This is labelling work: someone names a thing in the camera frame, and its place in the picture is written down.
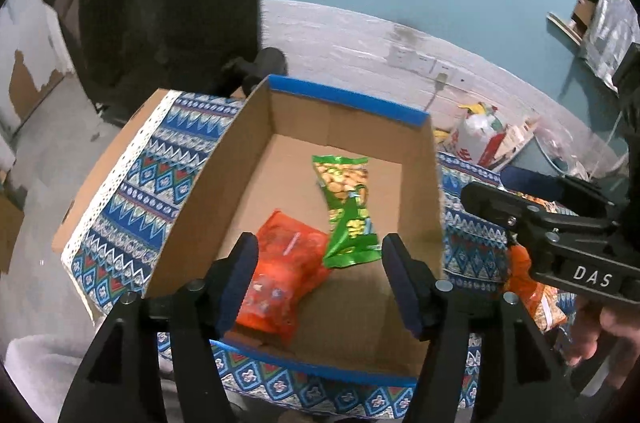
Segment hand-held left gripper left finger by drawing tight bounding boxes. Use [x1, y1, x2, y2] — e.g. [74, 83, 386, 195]
[57, 230, 261, 423]

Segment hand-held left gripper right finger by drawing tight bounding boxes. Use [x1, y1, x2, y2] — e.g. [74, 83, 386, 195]
[381, 232, 586, 423]

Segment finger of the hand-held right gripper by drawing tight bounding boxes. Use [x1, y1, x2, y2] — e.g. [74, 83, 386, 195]
[460, 181, 547, 235]
[499, 166, 616, 212]

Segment small orange snack packet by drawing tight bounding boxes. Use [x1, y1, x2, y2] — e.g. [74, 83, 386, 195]
[224, 209, 333, 346]

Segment large orange snack bag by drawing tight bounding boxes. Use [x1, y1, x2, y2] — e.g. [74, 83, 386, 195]
[504, 243, 570, 335]

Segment cardboard box with blue rim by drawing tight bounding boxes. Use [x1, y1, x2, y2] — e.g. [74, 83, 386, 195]
[145, 74, 446, 389]

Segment green peanut snack packet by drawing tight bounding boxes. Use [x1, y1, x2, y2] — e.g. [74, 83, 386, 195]
[312, 154, 384, 270]

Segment person's right hand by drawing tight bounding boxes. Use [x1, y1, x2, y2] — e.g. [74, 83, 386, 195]
[564, 298, 637, 390]

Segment cardboard scraps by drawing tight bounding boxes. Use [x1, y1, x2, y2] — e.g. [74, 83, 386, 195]
[492, 117, 542, 170]

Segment blue patterned tablecloth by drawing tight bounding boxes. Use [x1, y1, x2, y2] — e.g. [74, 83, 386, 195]
[60, 90, 516, 421]

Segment wooden shelf board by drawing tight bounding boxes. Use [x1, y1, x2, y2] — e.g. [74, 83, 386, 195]
[546, 10, 587, 47]

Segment silver plastic sheet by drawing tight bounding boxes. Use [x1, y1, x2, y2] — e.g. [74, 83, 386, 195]
[582, 0, 640, 90]

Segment black cylindrical clamp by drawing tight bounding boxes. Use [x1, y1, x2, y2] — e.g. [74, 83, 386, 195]
[217, 47, 288, 99]

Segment white fleece cloth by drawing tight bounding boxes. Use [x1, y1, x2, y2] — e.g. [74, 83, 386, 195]
[2, 333, 101, 423]

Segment brown cardboard floor box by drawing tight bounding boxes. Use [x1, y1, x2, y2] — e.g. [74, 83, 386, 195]
[0, 190, 26, 274]

